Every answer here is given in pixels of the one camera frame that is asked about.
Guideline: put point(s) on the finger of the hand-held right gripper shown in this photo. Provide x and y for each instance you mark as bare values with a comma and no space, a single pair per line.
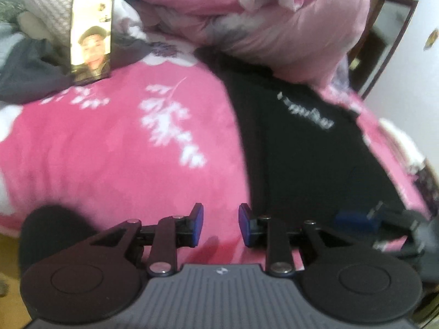
353,220

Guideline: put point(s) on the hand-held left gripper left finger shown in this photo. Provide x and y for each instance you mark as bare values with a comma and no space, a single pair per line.
196,222

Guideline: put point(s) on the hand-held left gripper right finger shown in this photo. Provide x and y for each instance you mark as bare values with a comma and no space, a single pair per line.
245,224

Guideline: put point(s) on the black shirt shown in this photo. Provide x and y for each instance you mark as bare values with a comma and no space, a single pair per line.
291,150

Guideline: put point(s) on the folded white cloth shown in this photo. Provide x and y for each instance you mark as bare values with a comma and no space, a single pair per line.
404,140

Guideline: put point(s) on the pink floral bed sheet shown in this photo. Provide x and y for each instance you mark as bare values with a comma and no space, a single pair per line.
120,150

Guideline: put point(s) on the dark framed mirror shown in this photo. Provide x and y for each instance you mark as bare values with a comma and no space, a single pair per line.
391,31

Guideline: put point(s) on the pink patterned quilt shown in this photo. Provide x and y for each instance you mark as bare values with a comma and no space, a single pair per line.
281,24

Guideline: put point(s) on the smartphone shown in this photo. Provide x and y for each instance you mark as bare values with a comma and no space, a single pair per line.
91,41

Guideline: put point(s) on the dark grey cloth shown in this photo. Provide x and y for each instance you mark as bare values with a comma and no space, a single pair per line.
27,68

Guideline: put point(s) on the white knit cloth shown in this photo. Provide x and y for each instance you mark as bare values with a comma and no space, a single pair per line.
51,3

